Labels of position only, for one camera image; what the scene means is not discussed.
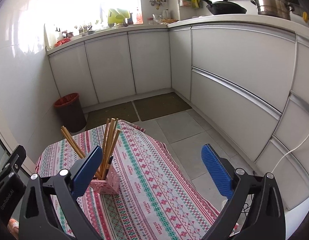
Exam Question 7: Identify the wooden chopstick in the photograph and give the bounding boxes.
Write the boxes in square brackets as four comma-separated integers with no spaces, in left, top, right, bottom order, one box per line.
[61,126,102,180]
[102,118,118,180]
[99,118,110,180]
[101,118,115,180]
[61,126,86,159]
[105,129,121,165]

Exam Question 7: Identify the pink perforated utensil holder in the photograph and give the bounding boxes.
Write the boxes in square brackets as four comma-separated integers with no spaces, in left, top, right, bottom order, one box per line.
[90,164,119,194]

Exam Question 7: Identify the black chopstick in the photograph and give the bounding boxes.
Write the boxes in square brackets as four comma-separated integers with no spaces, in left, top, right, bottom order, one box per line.
[103,156,113,180]

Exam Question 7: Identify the white kitchen cabinets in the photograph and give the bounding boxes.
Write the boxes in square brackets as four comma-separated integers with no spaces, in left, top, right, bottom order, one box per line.
[47,15,309,210]

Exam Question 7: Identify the red rimmed trash bin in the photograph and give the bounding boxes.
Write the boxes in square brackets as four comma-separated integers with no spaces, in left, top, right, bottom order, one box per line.
[54,93,87,133]

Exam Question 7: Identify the patterned tablecloth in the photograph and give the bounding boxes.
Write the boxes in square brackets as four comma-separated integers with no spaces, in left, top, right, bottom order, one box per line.
[35,119,221,240]

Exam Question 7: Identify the dark floor mat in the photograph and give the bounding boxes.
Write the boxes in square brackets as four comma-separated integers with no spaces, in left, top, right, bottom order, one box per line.
[134,92,191,121]
[86,102,139,131]

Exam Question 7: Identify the red basin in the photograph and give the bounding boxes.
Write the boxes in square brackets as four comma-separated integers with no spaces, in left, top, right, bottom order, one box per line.
[54,37,70,48]

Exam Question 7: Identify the black wok pan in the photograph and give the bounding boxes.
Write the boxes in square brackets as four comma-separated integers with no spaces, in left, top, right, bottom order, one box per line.
[202,0,247,15]

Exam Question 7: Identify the white electric kettle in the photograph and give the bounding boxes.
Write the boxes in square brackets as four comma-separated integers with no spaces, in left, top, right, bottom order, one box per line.
[161,9,170,20]

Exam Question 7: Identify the stainless steel steamer pot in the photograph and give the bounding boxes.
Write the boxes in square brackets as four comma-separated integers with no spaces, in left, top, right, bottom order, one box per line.
[251,0,294,20]

